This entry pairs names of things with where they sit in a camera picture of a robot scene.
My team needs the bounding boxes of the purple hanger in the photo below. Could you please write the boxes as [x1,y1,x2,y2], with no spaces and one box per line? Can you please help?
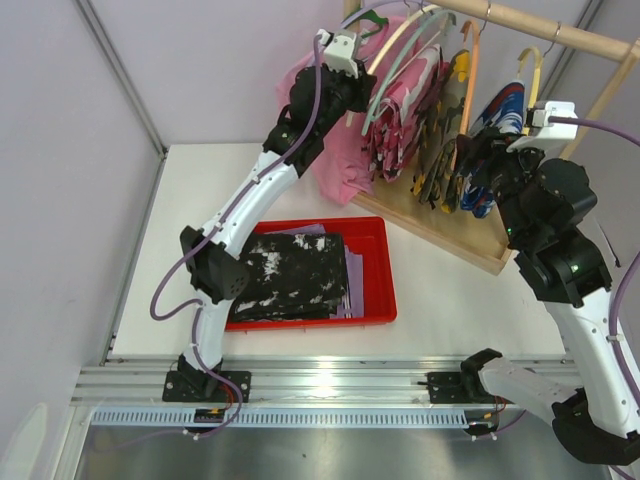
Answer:
[340,0,429,35]

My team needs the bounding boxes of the black floral garment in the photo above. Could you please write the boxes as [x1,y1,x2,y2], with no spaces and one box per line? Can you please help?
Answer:
[230,233,348,323]

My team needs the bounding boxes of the purple trousers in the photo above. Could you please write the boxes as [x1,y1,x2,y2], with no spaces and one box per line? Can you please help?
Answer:
[273,223,364,319]

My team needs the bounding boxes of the cream hanger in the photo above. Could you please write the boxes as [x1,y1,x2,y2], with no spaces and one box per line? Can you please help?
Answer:
[361,4,452,135]

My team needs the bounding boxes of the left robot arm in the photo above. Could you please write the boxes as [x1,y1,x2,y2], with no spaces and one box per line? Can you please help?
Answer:
[174,60,376,400]

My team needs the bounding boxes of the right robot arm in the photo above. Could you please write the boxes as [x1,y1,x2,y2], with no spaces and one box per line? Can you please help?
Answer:
[456,128,639,466]

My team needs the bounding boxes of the orange hanger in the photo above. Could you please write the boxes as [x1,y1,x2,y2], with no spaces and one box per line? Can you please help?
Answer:
[459,20,482,134]

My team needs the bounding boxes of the yellow hanger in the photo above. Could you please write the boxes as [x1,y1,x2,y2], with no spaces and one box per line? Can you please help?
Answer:
[517,21,563,113]

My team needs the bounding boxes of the blue patterned garment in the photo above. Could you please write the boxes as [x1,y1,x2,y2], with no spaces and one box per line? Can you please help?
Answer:
[459,80,525,219]

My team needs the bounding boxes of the camouflage garment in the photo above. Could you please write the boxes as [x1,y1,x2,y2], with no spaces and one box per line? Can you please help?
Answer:
[411,49,470,209]

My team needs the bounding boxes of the pink patterned garment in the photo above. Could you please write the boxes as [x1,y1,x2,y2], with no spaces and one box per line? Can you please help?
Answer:
[362,43,448,182]

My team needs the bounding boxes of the wooden clothes rack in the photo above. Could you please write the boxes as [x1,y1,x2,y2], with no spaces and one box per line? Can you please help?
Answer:
[352,1,639,275]

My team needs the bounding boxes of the pink t-shirt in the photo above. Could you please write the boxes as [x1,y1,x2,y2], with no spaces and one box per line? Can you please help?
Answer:
[275,16,413,205]

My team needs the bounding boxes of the red plastic tray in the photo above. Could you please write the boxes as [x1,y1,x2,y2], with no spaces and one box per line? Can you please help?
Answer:
[226,217,397,331]

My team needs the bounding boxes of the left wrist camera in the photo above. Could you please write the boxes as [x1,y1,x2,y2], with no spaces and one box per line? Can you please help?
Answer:
[314,29,363,79]

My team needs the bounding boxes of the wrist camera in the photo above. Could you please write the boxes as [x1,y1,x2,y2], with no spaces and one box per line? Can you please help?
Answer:
[314,29,363,79]
[506,100,578,153]

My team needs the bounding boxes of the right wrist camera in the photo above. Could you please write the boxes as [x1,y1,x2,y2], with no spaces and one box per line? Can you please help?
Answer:
[506,100,578,153]

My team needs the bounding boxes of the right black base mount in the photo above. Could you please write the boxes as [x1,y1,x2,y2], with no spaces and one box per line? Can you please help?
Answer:
[417,371,498,404]

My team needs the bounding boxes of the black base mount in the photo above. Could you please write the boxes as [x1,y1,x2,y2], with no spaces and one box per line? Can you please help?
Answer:
[162,370,252,403]
[417,371,498,404]

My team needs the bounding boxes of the white cable duct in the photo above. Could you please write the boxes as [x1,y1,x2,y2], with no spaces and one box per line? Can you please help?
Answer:
[91,407,469,429]

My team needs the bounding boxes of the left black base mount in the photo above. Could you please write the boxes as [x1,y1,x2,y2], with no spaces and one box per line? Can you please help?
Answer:
[162,370,252,403]

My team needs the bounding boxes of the aluminium rail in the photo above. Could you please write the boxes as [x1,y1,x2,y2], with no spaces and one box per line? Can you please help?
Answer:
[71,355,463,407]

